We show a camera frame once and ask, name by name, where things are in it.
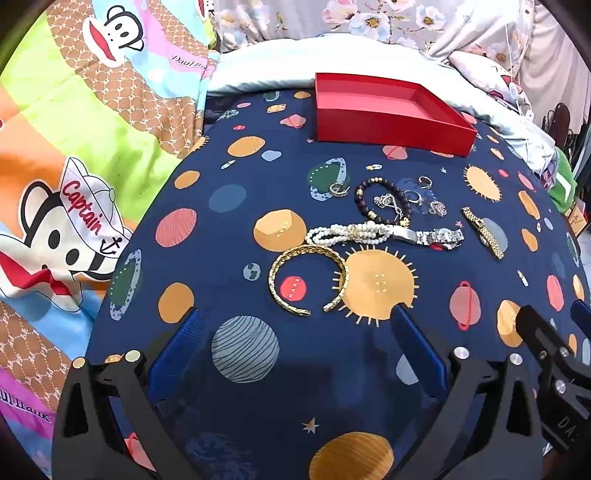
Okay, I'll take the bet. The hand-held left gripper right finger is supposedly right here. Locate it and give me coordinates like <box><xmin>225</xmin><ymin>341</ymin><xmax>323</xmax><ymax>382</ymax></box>
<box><xmin>390</xmin><ymin>305</ymin><xmax>543</xmax><ymax>480</ymax></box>

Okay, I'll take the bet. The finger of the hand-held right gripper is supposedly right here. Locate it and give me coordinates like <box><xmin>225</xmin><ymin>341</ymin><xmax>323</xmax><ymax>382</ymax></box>
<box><xmin>570</xmin><ymin>299</ymin><xmax>591</xmax><ymax>337</ymax></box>
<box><xmin>516</xmin><ymin>305</ymin><xmax>583</xmax><ymax>393</ymax></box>

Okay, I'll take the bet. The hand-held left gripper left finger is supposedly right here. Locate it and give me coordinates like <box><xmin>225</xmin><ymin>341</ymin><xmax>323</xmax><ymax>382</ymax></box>
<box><xmin>54</xmin><ymin>308</ymin><xmax>205</xmax><ymax>480</ymax></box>

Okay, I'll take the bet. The gold link watch band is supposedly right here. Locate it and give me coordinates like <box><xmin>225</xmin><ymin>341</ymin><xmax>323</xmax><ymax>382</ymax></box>
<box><xmin>462</xmin><ymin>206</ymin><xmax>505</xmax><ymax>259</ymax></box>

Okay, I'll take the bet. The silver wristwatch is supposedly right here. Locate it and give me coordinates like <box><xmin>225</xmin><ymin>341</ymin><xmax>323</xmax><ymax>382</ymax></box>
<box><xmin>392</xmin><ymin>225</ymin><xmax>464</xmax><ymax>251</ymax></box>

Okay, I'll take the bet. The white pearl bracelet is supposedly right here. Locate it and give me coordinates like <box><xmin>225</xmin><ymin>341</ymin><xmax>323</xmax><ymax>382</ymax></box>
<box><xmin>305</xmin><ymin>220</ymin><xmax>393</xmax><ymax>250</ymax></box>

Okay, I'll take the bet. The gold bangle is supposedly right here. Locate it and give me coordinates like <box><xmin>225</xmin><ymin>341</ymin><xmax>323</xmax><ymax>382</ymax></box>
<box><xmin>269</xmin><ymin>244</ymin><xmax>349</xmax><ymax>318</ymax></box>

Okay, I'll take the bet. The silver charm chain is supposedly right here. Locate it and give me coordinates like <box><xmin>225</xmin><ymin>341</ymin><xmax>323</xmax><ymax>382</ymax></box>
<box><xmin>373</xmin><ymin>194</ymin><xmax>411</xmax><ymax>227</ymax></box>

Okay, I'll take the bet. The dark bead bracelet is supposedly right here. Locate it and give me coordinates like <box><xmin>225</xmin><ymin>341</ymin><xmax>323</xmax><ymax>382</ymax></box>
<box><xmin>355</xmin><ymin>178</ymin><xmax>413</xmax><ymax>221</ymax></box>

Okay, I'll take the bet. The red cardboard box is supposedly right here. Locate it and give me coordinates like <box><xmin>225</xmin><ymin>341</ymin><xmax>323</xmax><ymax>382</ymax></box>
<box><xmin>315</xmin><ymin>72</ymin><xmax>478</xmax><ymax>158</ymax></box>

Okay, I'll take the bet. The navy planet print bedsheet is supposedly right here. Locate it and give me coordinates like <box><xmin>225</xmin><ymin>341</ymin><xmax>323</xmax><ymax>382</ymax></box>
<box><xmin>90</xmin><ymin>88</ymin><xmax>591</xmax><ymax>480</ymax></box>

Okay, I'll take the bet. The green cloth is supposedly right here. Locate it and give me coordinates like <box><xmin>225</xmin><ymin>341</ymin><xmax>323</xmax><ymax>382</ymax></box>
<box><xmin>551</xmin><ymin>148</ymin><xmax>579</xmax><ymax>215</ymax></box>

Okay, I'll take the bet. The dark metal chair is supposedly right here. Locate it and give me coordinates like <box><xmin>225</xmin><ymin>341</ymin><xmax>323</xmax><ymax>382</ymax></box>
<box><xmin>541</xmin><ymin>102</ymin><xmax>575</xmax><ymax>153</ymax></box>

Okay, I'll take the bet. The colourful monkey cartoon quilt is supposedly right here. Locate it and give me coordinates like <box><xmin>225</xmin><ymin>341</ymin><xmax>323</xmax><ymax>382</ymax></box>
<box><xmin>0</xmin><ymin>0</ymin><xmax>222</xmax><ymax>480</ymax></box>

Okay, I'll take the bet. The pink and white pillow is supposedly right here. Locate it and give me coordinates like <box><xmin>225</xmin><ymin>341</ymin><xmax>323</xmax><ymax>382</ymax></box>
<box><xmin>449</xmin><ymin>48</ymin><xmax>532</xmax><ymax>116</ymax></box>

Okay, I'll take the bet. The light blue pillow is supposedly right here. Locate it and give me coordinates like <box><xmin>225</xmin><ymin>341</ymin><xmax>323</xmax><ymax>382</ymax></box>
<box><xmin>207</xmin><ymin>39</ymin><xmax>559</xmax><ymax>181</ymax></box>

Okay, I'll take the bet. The grey floral quilt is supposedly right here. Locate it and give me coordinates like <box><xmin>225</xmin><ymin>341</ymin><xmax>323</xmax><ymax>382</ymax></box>
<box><xmin>215</xmin><ymin>0</ymin><xmax>541</xmax><ymax>63</ymax></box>

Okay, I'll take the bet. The white cable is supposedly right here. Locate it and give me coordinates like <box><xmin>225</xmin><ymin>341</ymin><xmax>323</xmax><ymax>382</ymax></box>
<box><xmin>503</xmin><ymin>18</ymin><xmax>536</xmax><ymax>121</ymax></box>

